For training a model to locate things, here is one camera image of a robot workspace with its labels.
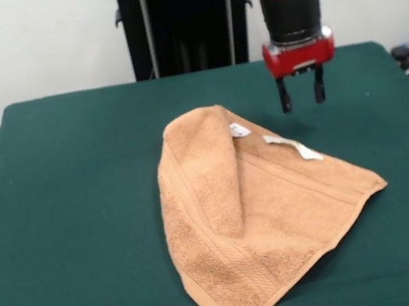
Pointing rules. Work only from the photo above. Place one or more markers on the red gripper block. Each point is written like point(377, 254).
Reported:
point(301, 58)

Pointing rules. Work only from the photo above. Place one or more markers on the tan terry towel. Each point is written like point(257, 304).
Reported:
point(247, 213)

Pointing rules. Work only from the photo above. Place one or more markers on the small black adapter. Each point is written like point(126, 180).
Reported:
point(401, 53)

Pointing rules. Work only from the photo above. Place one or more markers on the dark green table cloth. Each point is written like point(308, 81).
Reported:
point(63, 225)

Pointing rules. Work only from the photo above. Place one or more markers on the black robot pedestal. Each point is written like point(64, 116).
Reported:
point(183, 34)

